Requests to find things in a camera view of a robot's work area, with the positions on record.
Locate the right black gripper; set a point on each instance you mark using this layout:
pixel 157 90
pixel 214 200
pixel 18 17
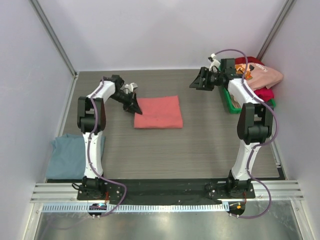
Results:
pixel 204 79

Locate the folded blue t-shirt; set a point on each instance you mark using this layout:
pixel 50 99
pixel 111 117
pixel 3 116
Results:
pixel 67 161

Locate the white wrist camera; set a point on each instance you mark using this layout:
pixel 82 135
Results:
pixel 130 88
pixel 214 63

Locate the right aluminium corner post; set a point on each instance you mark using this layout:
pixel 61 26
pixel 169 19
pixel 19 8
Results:
pixel 280 19

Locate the red t-shirt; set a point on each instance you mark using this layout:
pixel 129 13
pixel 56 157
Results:
pixel 265 93

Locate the light pink printed t-shirt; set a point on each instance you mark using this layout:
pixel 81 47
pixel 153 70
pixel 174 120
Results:
pixel 262 75

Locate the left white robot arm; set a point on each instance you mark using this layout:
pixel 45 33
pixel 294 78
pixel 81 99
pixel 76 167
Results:
pixel 91 120

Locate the slotted cable duct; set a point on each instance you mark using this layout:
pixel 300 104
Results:
pixel 104 208

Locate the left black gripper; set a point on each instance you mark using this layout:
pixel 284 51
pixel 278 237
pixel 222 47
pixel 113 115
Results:
pixel 134 107

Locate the salmon pink t-shirt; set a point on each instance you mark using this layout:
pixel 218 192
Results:
pixel 159 113

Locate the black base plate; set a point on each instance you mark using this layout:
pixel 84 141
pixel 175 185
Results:
pixel 163 191

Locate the aluminium front rail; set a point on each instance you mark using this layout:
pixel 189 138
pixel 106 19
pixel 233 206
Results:
pixel 64 192

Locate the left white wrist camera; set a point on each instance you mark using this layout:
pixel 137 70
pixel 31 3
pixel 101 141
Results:
pixel 130 88

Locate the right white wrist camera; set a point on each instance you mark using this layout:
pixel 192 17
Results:
pixel 214 63

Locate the aluminium corner post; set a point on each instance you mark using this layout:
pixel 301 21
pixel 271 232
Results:
pixel 52 35
pixel 280 19

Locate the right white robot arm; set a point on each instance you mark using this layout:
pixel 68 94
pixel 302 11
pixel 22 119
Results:
pixel 254 125

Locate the left aluminium corner post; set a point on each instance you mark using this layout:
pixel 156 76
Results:
pixel 52 35

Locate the green plastic bin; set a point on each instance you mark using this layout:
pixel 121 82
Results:
pixel 261 80

